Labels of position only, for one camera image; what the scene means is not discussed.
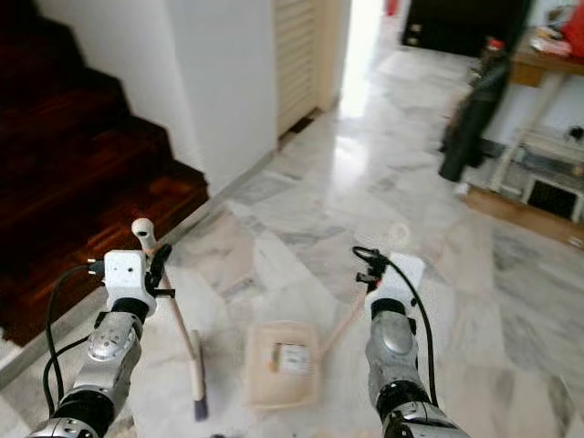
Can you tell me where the beige broom with purple bristles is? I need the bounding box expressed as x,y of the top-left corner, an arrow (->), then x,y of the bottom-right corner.
130,217 -> 210,422

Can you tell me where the beige plastic dustpan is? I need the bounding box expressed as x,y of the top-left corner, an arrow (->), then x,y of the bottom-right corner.
244,224 -> 412,410

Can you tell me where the dark wooden staircase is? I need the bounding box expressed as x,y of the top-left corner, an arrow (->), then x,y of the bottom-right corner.
0,0 -> 209,347

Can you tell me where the long black bag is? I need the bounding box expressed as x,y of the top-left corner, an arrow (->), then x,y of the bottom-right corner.
437,0 -> 536,183

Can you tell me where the white low shelf unit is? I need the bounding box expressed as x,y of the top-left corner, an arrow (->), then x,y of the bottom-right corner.
465,126 -> 584,225

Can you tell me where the cream louvered door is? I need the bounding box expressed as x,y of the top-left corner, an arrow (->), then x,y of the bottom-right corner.
273,0 -> 337,140

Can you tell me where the bottle with red cap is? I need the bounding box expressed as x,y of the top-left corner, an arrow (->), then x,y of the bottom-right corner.
482,37 -> 506,85

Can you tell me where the dark wooden cabinet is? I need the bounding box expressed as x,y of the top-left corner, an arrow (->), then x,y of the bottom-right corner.
401,0 -> 532,61

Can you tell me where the wooden table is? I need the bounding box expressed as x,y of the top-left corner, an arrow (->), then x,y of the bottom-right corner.
510,46 -> 584,89

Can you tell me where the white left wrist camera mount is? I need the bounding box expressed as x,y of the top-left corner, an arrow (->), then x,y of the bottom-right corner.
102,249 -> 158,320

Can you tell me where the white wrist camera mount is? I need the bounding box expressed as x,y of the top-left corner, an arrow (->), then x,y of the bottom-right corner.
366,253 -> 426,318
102,249 -> 158,320

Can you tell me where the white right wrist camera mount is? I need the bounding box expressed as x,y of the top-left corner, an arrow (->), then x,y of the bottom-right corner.
366,253 -> 426,318

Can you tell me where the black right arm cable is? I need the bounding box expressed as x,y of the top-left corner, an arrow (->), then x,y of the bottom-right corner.
353,246 -> 439,407

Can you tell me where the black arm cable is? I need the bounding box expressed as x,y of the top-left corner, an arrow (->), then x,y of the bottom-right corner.
42,262 -> 106,419
353,246 -> 439,407

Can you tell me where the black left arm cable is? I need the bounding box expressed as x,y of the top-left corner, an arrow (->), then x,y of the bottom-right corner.
42,262 -> 106,419

